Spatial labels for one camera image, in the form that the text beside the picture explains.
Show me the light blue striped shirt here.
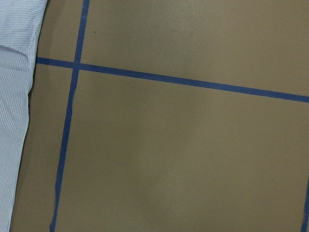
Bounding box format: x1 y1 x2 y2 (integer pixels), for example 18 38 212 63
0 0 47 232

